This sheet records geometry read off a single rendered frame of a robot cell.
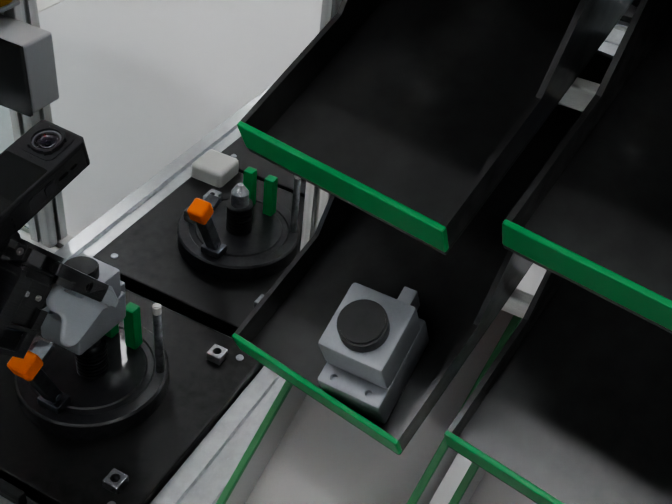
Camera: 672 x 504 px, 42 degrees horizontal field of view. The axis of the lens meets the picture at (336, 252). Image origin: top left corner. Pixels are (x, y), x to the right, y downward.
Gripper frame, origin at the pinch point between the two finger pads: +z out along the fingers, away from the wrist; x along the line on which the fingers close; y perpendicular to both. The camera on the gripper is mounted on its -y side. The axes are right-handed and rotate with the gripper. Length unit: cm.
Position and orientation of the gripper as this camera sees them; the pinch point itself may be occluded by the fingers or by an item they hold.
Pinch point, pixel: (87, 281)
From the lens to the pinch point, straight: 78.6
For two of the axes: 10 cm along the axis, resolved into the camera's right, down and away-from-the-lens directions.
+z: 2.2, 2.5, 9.4
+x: 8.8, 3.7, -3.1
